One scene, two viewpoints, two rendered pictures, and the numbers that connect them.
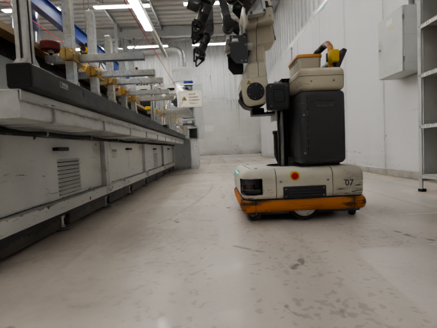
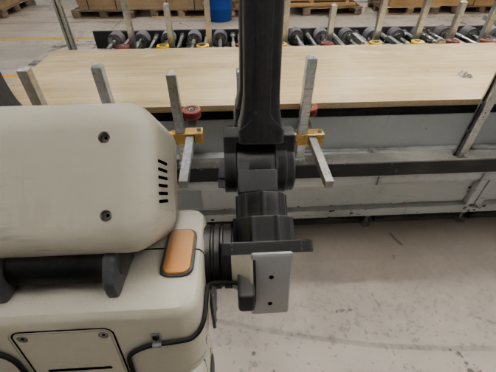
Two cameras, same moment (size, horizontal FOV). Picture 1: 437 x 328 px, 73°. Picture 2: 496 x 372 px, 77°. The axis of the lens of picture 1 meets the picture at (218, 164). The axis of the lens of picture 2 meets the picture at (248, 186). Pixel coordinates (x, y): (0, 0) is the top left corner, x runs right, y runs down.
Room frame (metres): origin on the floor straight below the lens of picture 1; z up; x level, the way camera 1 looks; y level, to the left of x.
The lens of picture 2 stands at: (2.03, -0.49, 1.53)
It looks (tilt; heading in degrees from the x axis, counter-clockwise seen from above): 41 degrees down; 88
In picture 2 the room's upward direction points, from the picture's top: straight up
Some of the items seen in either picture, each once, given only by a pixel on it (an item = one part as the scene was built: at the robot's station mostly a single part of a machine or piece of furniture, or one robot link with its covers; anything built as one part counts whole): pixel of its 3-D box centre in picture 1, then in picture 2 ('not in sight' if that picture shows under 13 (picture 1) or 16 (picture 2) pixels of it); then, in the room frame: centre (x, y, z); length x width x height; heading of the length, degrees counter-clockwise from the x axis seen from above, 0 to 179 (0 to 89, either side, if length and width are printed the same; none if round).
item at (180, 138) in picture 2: (112, 81); (186, 136); (1.82, 0.63, 0.84); 0.14 x 0.06 x 0.05; 1
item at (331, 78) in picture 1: (302, 115); not in sight; (1.85, -0.54, 0.59); 0.55 x 0.34 x 0.83; 1
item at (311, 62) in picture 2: (132, 86); (303, 116); (2.30, 0.64, 0.92); 0.04 x 0.04 x 0.48; 1
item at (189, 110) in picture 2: not in sight; (192, 119); (1.84, 0.73, 0.85); 0.08 x 0.08 x 0.11
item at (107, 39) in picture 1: (110, 76); (180, 130); (1.80, 0.63, 0.87); 0.04 x 0.04 x 0.48; 1
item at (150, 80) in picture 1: (127, 82); (189, 148); (1.84, 0.54, 0.84); 0.43 x 0.03 x 0.04; 91
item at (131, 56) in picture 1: (95, 58); not in sight; (1.34, 0.53, 0.83); 0.43 x 0.03 x 0.04; 91
